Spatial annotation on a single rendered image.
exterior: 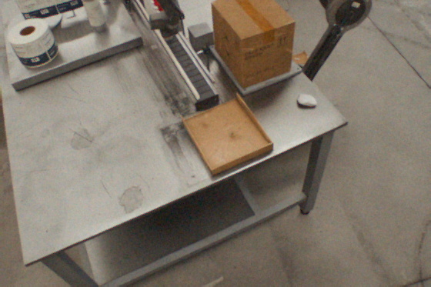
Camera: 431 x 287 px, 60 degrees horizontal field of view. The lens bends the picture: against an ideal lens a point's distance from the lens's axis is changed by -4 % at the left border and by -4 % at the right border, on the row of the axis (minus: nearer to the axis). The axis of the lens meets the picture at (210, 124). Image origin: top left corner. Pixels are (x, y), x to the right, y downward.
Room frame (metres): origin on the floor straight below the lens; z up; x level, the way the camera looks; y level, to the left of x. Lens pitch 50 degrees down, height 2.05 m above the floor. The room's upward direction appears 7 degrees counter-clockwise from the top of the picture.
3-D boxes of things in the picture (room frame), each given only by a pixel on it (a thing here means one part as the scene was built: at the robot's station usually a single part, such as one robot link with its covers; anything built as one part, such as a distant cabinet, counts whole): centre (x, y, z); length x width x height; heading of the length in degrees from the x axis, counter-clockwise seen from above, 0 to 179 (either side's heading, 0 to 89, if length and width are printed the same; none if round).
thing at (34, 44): (1.57, 0.81, 0.95); 0.20 x 0.20 x 0.14
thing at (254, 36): (1.34, -0.23, 0.99); 0.30 x 0.24 x 0.27; 18
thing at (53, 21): (1.86, 0.89, 0.89); 0.31 x 0.31 x 0.01
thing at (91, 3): (1.73, 0.51, 1.03); 0.09 x 0.09 x 0.30
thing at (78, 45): (1.86, 0.73, 0.86); 0.80 x 0.67 x 0.05; 19
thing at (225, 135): (0.95, -0.06, 0.85); 0.30 x 0.26 x 0.04; 19
